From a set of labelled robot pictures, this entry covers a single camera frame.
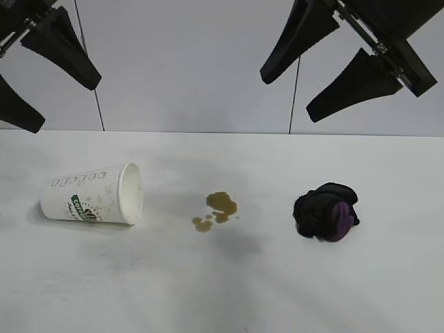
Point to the brown coffee spill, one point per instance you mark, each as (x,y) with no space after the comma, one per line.
(222,204)

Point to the white paper coffee cup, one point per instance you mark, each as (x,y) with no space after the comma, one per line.
(76,194)

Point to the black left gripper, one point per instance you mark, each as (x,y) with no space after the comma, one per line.
(24,15)

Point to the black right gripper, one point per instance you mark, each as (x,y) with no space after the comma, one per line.
(388,17)

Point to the black and purple cloth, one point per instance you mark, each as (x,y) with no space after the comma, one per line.
(312,211)

